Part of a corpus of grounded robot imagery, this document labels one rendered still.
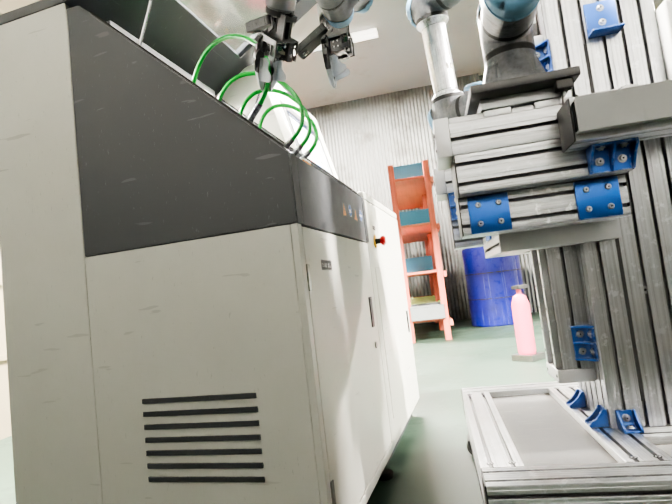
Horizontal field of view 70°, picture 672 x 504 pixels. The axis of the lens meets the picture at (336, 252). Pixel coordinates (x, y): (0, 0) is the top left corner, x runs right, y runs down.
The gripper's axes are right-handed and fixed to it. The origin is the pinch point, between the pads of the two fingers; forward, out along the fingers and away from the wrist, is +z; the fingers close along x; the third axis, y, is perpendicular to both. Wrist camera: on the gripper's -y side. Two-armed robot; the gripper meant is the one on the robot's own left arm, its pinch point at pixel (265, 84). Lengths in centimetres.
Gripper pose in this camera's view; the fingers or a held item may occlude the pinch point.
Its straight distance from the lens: 142.1
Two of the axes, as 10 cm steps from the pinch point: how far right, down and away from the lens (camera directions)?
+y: 6.3, 5.6, -5.3
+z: -2.1, 7.8, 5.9
